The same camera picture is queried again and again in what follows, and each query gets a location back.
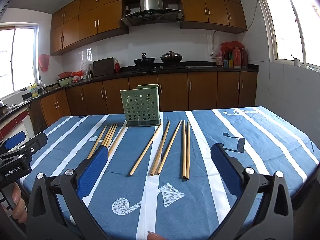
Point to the wooden upper cabinets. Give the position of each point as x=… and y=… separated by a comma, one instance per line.
x=85, y=22

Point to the side window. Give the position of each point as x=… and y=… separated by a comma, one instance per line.
x=22, y=57

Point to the pale enamel basin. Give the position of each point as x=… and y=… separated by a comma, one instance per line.
x=65, y=82

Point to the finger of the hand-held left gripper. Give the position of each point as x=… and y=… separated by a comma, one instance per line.
x=35, y=142
x=15, y=138

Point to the red basin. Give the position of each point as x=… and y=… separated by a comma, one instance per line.
x=65, y=75

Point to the black wok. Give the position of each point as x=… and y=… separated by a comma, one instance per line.
x=144, y=61

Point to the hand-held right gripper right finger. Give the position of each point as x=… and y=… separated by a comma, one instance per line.
x=227, y=166

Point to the pink bottle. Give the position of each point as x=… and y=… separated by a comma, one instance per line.
x=219, y=60

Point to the dark cutting board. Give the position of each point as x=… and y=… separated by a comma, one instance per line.
x=103, y=67

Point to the dark pot with lid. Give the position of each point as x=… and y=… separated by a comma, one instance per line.
x=171, y=57

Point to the wooden cabinets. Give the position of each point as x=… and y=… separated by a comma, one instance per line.
x=85, y=22
x=200, y=92

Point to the steel range hood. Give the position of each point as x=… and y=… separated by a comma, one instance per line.
x=151, y=5

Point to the large bright window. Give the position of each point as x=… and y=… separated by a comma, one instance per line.
x=290, y=22

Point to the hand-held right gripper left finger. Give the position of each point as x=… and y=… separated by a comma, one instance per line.
x=92, y=172

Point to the dark sauce bottle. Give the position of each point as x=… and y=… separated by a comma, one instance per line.
x=245, y=58

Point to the yellow dish soap bottle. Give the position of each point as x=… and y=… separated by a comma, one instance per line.
x=34, y=90

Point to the hanging red plastic bag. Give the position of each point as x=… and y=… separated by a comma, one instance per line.
x=44, y=62

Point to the metal faucet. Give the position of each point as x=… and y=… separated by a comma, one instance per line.
x=42, y=85

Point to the person's left hand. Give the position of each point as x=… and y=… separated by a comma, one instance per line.
x=18, y=200

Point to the blue white striped tablecloth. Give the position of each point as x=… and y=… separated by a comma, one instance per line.
x=200, y=205

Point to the white cup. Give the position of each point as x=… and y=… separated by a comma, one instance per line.
x=296, y=62

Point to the white plastic bag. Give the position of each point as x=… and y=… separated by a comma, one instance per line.
x=85, y=66

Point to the green perforated chopstick holder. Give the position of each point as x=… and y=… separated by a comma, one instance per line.
x=140, y=105

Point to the colourful box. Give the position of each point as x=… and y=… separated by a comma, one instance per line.
x=228, y=63

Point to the black kitchen countertop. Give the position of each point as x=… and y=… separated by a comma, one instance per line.
x=200, y=69

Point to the wooden lower cabinets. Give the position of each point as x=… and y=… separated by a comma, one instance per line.
x=200, y=92

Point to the person's right hand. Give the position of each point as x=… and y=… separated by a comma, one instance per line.
x=156, y=236

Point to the small red bottle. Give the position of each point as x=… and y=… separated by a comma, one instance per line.
x=117, y=67

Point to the red oil bottle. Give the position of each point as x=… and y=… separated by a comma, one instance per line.
x=237, y=57

